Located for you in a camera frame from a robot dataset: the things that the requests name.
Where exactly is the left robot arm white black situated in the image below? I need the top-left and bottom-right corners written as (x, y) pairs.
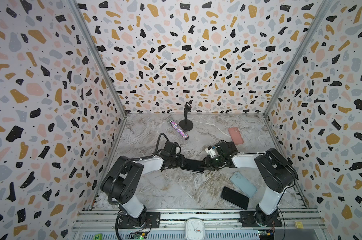
top-left (100, 141), bottom-right (185, 219)

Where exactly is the green label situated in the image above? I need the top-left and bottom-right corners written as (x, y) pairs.
top-left (93, 234), bottom-right (103, 240)

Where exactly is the black phone stand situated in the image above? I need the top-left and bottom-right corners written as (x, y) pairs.
top-left (178, 102), bottom-right (194, 132)

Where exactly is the light blue phone case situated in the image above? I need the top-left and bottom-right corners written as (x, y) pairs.
top-left (230, 172), bottom-right (258, 198)

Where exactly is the left circuit board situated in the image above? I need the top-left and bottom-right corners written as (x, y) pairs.
top-left (127, 231), bottom-right (148, 240)

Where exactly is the purple glitter tube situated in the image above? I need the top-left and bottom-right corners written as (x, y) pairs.
top-left (167, 118), bottom-right (189, 140)

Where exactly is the right circuit board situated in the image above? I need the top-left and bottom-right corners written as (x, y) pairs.
top-left (258, 230), bottom-right (275, 240)

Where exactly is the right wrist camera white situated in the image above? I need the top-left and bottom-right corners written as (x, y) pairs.
top-left (205, 146), bottom-right (218, 159)

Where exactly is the black phone case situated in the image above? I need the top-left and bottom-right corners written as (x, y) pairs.
top-left (181, 159), bottom-right (205, 174)

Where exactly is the yellow sticker tag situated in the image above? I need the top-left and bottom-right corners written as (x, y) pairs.
top-left (295, 221), bottom-right (304, 229)

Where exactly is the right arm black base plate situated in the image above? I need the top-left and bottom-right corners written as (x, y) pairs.
top-left (239, 210), bottom-right (283, 228)

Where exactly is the pink phone case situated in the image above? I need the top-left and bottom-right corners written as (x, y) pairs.
top-left (228, 127), bottom-right (244, 145)

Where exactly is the black phone near front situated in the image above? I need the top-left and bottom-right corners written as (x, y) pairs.
top-left (221, 187), bottom-right (250, 210)

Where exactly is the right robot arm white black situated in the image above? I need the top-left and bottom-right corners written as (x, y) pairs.
top-left (201, 141), bottom-right (298, 217)

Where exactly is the black corrugated cable conduit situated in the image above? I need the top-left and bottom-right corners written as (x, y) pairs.
top-left (104, 132), bottom-right (169, 206)

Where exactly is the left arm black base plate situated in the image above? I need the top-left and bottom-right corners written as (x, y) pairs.
top-left (117, 212), bottom-right (161, 229)

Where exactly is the white square clock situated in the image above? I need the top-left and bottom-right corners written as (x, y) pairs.
top-left (185, 219), bottom-right (205, 240)

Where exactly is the circuit board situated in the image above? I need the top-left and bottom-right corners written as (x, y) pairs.
top-left (127, 231), bottom-right (148, 240)
top-left (258, 230), bottom-right (275, 240)

